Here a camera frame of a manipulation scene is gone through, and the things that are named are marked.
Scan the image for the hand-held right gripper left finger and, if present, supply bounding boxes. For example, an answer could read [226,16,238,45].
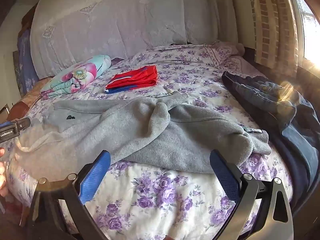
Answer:
[26,150,112,240]

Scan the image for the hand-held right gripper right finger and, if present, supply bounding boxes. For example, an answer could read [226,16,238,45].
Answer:
[209,149,294,240]

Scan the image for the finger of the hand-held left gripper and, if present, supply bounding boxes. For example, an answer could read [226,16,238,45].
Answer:
[14,117,32,131]

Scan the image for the person's left hand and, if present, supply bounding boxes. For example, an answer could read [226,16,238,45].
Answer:
[0,147,7,197]

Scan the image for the orange blanket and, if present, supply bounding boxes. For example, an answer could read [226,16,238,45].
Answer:
[7,77,54,120]

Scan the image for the blue patterned cloth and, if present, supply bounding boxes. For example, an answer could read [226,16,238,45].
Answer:
[14,27,39,97]

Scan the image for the purple floral bed sheet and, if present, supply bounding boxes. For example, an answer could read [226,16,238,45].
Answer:
[5,42,295,240]

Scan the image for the folded floral blanket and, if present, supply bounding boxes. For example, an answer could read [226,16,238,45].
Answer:
[41,55,112,99]

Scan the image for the dark navy garment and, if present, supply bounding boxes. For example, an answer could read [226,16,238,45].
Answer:
[269,95,320,207]

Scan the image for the blue jeans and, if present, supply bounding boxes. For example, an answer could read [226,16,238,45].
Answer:
[222,71,297,132]

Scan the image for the red and blue folded garment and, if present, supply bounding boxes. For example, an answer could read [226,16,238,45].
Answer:
[104,65,159,94]

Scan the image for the beige patterned curtain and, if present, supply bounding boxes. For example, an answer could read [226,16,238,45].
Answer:
[246,0,300,78]

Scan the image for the bright window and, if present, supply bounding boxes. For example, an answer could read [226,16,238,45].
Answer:
[292,0,320,67]

